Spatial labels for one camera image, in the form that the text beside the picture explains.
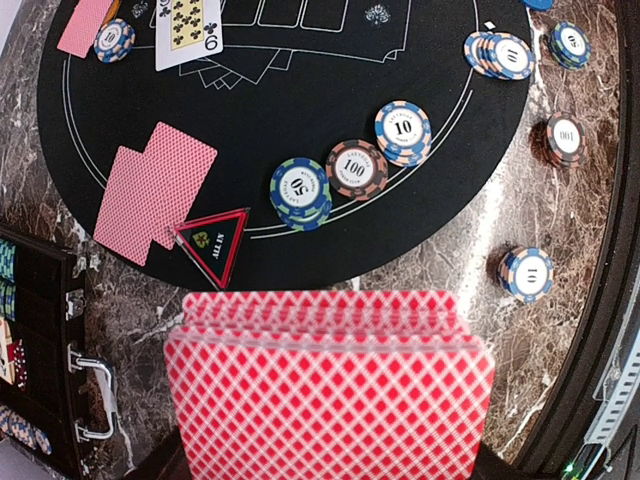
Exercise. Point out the black poker chip case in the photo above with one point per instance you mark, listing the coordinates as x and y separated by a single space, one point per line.
69 395

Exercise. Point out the round black poker mat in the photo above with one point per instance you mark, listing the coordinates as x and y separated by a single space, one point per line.
294 79

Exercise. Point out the white cable duct strip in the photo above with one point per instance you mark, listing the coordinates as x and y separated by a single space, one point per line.
616 389

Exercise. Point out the teal chip row left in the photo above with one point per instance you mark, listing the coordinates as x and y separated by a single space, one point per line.
7 260

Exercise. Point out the white blue chip top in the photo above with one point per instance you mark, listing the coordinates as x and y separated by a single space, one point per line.
114 41

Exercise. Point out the boxed card deck in case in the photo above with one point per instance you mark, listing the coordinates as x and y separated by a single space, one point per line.
6 355

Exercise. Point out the teal chip row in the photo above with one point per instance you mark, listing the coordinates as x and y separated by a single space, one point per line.
7 260
7 299

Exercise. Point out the red dice set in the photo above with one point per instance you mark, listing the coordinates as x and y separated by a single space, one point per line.
19 360

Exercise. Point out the red triangular all-in button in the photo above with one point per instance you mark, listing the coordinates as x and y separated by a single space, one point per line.
212 243

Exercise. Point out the orange chip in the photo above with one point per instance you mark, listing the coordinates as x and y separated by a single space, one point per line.
357 170

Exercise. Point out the blue small blind button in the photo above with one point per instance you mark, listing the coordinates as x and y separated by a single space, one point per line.
538 5

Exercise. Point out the teal chip row right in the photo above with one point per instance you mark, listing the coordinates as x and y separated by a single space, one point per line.
7 299

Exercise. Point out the red card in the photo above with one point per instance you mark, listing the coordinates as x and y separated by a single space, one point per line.
132 205
179 165
81 29

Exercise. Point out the red playing card deck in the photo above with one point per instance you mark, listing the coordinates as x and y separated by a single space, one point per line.
328 385

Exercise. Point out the blue tan chip row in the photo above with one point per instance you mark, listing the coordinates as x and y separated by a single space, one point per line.
14 425

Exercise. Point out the brown white chip stack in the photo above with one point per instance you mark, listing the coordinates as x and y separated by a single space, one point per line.
566 140

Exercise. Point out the blue white chip stack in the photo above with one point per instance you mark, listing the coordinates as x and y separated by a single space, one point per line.
526 273

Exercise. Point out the face-up nine of clubs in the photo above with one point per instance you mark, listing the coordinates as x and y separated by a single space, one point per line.
186 30

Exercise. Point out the white blue chip bottom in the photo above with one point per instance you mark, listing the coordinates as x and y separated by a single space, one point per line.
499 55

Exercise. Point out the teal blue chip stack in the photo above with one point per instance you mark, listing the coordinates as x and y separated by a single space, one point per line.
570 45

